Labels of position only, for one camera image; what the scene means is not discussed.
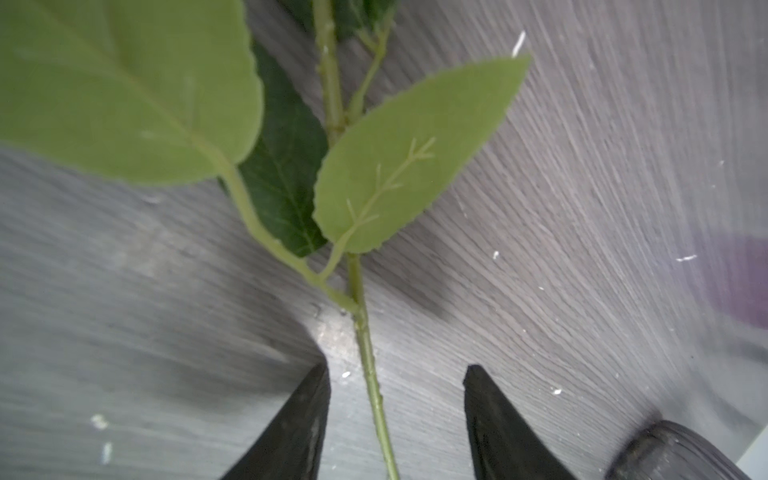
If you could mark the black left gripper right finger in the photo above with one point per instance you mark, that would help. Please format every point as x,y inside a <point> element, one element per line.
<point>502,444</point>

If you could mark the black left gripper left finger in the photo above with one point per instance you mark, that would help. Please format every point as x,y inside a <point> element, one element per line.
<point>291,445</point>

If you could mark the dark maroon glass vase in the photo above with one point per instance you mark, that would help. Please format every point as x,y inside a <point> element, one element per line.
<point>667,450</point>

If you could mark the small white artificial rose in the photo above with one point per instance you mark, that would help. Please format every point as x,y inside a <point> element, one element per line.
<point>178,92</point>

